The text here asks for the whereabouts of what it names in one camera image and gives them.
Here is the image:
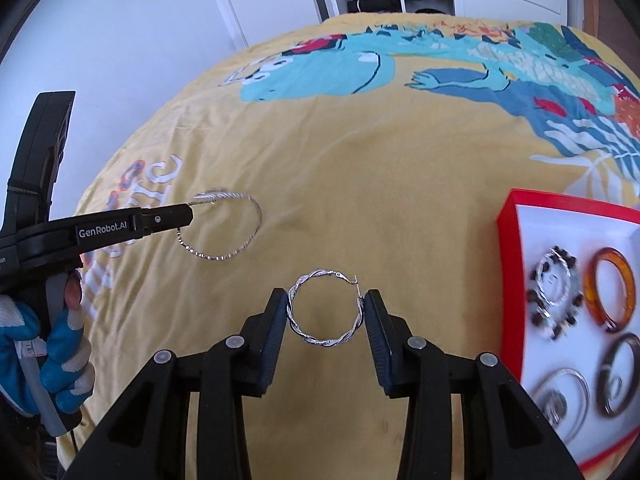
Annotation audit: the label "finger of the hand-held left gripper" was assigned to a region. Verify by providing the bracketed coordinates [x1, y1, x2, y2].
[70, 203, 195, 257]

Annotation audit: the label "dark folded clothes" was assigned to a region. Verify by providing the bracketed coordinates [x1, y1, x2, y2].
[346, 0, 422, 14]

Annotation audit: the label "textured silver hoop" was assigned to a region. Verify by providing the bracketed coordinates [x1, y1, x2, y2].
[534, 252, 582, 307]

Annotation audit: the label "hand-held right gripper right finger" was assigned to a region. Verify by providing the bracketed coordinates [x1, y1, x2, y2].
[364, 289, 586, 480]

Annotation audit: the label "amber bangle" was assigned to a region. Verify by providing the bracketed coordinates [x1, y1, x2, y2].
[580, 247, 638, 333]

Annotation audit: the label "white room door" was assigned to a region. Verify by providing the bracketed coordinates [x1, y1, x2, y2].
[200, 0, 327, 52]

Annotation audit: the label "silver chain necklace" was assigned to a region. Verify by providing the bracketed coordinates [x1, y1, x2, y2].
[176, 187, 263, 262]

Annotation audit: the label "yellow printed blanket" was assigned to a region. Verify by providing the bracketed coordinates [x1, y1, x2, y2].
[55, 10, 640, 480]

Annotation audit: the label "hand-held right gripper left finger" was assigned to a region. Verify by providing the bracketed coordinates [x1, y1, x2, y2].
[65, 287, 291, 480]

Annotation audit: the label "person's left hand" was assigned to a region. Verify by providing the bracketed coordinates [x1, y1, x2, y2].
[0, 267, 97, 428]

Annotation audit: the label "brown bead bracelet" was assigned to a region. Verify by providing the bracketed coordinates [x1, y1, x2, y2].
[525, 247, 585, 342]

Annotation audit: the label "twisted silver hoop earring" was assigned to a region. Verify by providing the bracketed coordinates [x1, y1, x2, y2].
[286, 269, 368, 347]

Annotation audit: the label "silver ornate clip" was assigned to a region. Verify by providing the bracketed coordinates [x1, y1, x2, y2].
[541, 390, 570, 425]

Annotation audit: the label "dark brown bangle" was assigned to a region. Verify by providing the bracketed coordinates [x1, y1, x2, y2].
[594, 332, 640, 417]

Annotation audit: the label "red jewelry box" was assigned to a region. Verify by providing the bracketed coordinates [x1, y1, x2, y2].
[497, 188, 640, 473]

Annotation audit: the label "plain silver bangle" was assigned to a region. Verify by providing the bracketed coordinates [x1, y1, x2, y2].
[531, 367, 592, 443]

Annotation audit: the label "wooden board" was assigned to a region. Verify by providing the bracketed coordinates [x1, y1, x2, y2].
[580, 0, 602, 37]

